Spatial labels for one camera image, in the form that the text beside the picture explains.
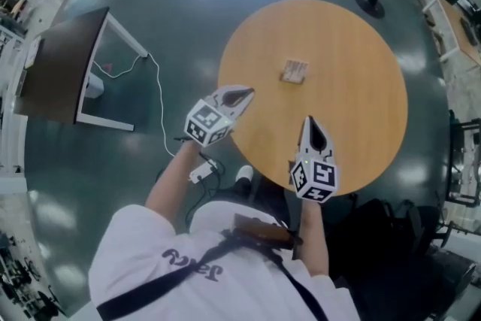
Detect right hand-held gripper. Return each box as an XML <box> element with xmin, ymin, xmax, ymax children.
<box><xmin>290</xmin><ymin>116</ymin><xmax>340</xmax><ymax>204</ymax></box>

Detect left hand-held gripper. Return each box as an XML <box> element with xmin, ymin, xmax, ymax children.
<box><xmin>184</xmin><ymin>85</ymin><xmax>256</xmax><ymax>147</ymax></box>

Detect white panel board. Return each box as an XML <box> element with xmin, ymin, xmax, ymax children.
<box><xmin>284</xmin><ymin>59</ymin><xmax>310</xmax><ymax>82</ymax></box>

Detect person's right forearm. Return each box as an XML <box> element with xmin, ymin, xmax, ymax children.
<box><xmin>292</xmin><ymin>198</ymin><xmax>331</xmax><ymax>277</ymax></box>

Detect person's left forearm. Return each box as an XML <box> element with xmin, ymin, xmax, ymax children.
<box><xmin>144</xmin><ymin>141</ymin><xmax>203</xmax><ymax>236</ymax></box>

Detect round wooden table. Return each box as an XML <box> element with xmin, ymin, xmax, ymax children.
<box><xmin>217</xmin><ymin>0</ymin><xmax>410</xmax><ymax>198</ymax></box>

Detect small tan object on table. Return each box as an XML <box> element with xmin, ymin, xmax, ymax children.
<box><xmin>279</xmin><ymin>59</ymin><xmax>310</xmax><ymax>85</ymax></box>

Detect person's dark trousers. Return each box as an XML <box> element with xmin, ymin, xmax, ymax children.
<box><xmin>221</xmin><ymin>176</ymin><xmax>298</xmax><ymax>229</ymax></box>

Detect person's white shoe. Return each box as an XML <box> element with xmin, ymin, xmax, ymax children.
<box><xmin>235</xmin><ymin>165</ymin><xmax>255</xmax><ymax>185</ymax></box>

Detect white power strip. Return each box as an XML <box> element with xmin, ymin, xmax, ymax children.
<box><xmin>189</xmin><ymin>159</ymin><xmax>219</xmax><ymax>185</ymax></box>

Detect black chest harness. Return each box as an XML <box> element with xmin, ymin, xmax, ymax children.
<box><xmin>95</xmin><ymin>213</ymin><xmax>331</xmax><ymax>321</ymax></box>

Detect black mesh office chair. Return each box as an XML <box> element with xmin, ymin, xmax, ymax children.
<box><xmin>390</xmin><ymin>197</ymin><xmax>458</xmax><ymax>251</ymax></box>

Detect black metal rack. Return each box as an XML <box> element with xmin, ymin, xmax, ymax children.
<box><xmin>445</xmin><ymin>108</ymin><xmax>481</xmax><ymax>207</ymax></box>

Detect white waste bin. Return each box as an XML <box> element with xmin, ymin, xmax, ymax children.
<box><xmin>85</xmin><ymin>71</ymin><xmax>104</xmax><ymax>99</ymax></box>

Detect person's white shirt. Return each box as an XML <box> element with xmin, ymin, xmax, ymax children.
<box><xmin>88</xmin><ymin>201</ymin><xmax>362</xmax><ymax>321</ymax></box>

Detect rectangular wooden table white legs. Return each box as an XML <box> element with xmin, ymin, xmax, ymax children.
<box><xmin>422</xmin><ymin>0</ymin><xmax>481</xmax><ymax>68</ymax></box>

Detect dark desk with white legs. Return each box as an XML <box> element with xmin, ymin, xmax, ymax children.
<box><xmin>14</xmin><ymin>6</ymin><xmax>150</xmax><ymax>132</ymax></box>

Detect white papers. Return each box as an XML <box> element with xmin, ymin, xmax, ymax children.
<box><xmin>24</xmin><ymin>35</ymin><xmax>42</xmax><ymax>68</ymax></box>

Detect white power cable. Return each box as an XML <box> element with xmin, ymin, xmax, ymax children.
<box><xmin>92</xmin><ymin>52</ymin><xmax>177</xmax><ymax>159</ymax></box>

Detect black floor cable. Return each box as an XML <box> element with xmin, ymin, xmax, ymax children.
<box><xmin>186</xmin><ymin>150</ymin><xmax>226</xmax><ymax>225</ymax></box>

